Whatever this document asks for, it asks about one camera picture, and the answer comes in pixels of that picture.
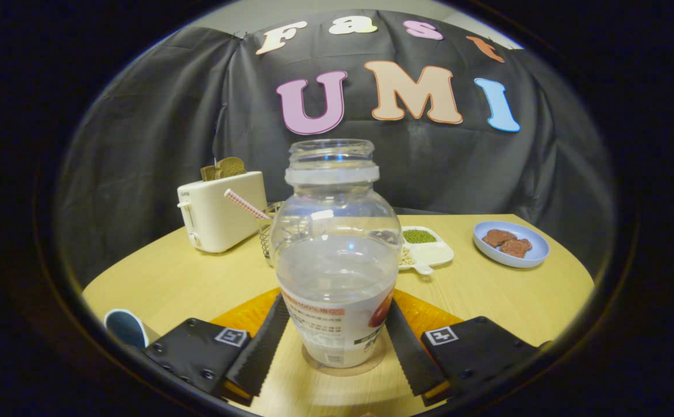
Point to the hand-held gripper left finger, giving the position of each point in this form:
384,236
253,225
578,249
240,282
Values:
258,353

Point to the pale blue cup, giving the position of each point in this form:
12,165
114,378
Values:
125,327

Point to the brown cookie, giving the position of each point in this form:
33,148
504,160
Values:
516,249
498,236

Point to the blue plate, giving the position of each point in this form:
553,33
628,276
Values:
536,249

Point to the white toaster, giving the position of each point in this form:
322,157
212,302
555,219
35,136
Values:
221,223

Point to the red striped straw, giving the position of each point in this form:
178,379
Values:
244,204

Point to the wooden table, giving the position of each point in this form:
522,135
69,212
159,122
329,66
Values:
499,301

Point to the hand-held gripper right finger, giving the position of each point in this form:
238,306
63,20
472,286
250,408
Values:
415,353

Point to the clear plastic juice bottle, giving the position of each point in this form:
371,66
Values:
336,278

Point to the white divided dish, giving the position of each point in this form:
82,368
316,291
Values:
432,252

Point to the brown toast slice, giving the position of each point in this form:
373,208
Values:
229,168

